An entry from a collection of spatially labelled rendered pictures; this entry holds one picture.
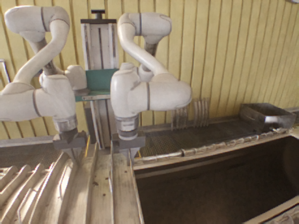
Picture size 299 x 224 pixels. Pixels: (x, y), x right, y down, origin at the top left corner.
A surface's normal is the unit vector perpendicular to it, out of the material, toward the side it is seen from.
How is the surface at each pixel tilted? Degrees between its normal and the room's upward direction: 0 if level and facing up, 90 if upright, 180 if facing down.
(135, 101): 92
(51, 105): 92
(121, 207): 7
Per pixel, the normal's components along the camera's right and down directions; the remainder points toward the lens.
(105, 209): 0.03, -0.87
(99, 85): 0.26, 0.37
